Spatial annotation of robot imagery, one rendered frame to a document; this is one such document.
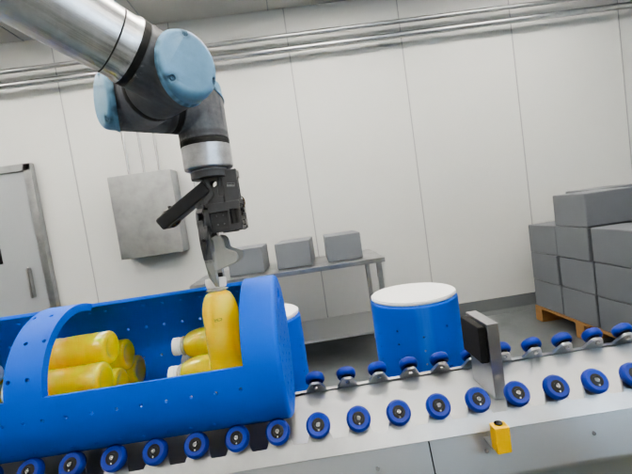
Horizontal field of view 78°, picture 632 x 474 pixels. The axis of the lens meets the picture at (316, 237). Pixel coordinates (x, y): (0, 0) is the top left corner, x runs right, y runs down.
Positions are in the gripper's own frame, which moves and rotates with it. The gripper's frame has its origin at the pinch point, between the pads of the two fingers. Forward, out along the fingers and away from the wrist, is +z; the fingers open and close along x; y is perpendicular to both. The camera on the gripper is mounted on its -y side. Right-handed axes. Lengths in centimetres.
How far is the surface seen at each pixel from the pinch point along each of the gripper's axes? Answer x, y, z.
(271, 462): -5.4, 6.0, 33.7
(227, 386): -8.0, 1.0, 17.6
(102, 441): -4.6, -23.3, 25.4
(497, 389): 2, 52, 31
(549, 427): -5, 57, 36
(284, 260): 257, -3, 21
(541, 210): 334, 270, 16
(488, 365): 3, 51, 26
